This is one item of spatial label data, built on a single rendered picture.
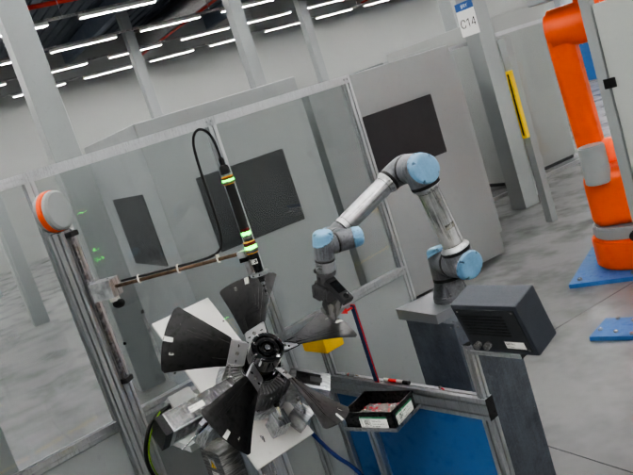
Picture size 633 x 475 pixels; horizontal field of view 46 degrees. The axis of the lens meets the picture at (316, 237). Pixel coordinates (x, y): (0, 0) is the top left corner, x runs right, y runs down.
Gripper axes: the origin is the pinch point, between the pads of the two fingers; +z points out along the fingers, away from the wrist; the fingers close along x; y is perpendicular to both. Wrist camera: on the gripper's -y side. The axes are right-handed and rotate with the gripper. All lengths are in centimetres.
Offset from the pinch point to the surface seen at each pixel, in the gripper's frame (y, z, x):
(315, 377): -3.8, 15.6, 15.6
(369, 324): 59, 57, -73
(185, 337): 18, -11, 53
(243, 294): 25.5, -11.9, 21.8
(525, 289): -73, -30, -14
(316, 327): 2.9, 1.1, 6.6
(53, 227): 75, -43, 68
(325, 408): -22.4, 13.9, 27.1
